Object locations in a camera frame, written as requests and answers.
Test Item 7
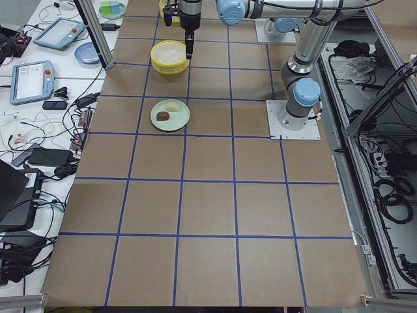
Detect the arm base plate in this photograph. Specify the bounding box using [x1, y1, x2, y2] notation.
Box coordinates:
[266, 100, 321, 140]
[255, 18, 297, 46]

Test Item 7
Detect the upper teach pendant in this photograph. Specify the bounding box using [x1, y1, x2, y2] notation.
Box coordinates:
[33, 18, 85, 51]

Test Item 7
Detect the white crumpled cloth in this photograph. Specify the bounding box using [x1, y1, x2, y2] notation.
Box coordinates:
[335, 57, 376, 84]

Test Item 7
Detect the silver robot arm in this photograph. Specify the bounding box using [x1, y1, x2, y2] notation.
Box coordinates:
[216, 1, 370, 126]
[265, 18, 297, 37]

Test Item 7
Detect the teach pendant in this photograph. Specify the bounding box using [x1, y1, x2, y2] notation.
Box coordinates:
[33, 18, 85, 51]
[10, 60, 55, 106]

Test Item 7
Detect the aluminium frame post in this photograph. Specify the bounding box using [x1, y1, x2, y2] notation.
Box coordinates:
[74, 0, 114, 70]

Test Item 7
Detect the white steamed bun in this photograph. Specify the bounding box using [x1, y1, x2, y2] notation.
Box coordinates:
[165, 102, 180, 112]

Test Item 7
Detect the blue plate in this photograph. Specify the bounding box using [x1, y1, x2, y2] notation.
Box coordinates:
[74, 42, 100, 65]

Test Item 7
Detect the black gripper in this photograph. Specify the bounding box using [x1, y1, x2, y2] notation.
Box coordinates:
[179, 0, 201, 59]

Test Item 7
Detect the black power adapter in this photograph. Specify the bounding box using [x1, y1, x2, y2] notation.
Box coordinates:
[28, 148, 73, 166]

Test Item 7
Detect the light green plate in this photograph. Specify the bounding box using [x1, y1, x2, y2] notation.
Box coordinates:
[150, 99, 190, 132]

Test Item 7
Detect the lower teach pendant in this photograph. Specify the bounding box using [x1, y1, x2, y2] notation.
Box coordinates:
[10, 60, 55, 106]

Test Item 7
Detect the black laptop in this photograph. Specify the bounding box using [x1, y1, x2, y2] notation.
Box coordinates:
[1, 160, 44, 232]

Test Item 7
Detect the green dish with blocks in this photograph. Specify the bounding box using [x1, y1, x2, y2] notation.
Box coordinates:
[98, 1, 126, 20]

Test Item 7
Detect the middle yellow bamboo steamer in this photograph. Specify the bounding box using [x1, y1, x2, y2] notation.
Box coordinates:
[151, 40, 189, 75]

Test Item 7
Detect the brown steamed bun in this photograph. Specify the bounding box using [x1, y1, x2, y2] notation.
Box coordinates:
[156, 111, 170, 121]

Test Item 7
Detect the black phone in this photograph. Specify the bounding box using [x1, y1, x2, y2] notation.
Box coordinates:
[42, 100, 68, 111]

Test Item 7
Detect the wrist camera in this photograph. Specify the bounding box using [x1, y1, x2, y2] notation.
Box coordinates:
[163, 1, 180, 27]

